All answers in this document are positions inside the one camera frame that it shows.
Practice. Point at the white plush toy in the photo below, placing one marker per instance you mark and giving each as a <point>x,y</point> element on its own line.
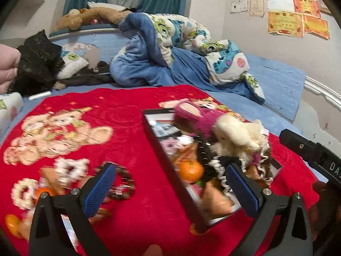
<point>104,5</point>

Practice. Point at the long white printed pillow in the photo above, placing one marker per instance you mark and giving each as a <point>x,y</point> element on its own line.
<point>9,109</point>

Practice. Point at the pink quilt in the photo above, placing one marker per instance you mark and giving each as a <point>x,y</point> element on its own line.
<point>8,64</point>

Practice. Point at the white tube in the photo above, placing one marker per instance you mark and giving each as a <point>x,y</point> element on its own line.
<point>39,96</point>

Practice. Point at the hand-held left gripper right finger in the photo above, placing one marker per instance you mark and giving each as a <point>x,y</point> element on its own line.
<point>241,189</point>

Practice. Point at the small monster-print pillow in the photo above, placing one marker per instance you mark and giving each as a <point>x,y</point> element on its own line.
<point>72,58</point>

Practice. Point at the row of wall certificates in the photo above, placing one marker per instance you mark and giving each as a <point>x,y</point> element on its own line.
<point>285,24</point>

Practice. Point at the black shallow tray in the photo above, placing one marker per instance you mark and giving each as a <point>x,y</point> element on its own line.
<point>170,173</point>

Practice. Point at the pink plush bear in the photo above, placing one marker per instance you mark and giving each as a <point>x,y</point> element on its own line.
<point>191,117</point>

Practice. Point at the peach triangular snack packet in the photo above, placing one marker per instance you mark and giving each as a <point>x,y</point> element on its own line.
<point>100,214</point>
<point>215,197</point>

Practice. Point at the blue monster-print quilt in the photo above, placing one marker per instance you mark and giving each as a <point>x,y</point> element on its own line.
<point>159,58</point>

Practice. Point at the dark brown garment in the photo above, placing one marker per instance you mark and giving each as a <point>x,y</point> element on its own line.
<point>88,77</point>

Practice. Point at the dark brown hair claw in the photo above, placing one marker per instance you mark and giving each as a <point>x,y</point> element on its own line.
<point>206,152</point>

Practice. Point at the black puffer jacket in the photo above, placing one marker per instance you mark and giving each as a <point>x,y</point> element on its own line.
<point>37,58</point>

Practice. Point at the cream plush toy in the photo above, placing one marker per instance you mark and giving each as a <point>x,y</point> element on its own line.
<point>234,133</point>

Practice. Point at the pink crochet scrunchie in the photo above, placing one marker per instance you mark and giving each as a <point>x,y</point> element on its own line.
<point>169,145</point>

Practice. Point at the blue bed sheet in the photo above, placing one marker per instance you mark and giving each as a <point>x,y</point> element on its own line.
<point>277,80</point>

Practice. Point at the person's right hand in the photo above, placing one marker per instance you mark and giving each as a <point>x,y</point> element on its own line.
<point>325,213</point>

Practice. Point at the small white crochet scrunchie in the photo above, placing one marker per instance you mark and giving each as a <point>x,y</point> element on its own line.
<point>183,140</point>

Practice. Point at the brown teddy bear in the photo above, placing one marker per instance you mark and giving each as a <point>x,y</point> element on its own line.
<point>88,16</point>

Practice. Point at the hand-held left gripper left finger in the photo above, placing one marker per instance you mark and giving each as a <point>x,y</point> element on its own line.
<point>98,190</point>

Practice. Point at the black scrunchie white lace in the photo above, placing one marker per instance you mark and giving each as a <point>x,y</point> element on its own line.
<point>26,184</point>

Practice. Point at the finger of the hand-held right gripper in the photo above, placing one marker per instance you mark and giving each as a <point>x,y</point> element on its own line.
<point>298,145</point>

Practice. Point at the person's left hand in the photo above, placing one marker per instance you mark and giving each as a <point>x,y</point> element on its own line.
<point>154,251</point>

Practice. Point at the red printed blanket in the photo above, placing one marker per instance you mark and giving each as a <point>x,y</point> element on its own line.
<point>128,117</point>

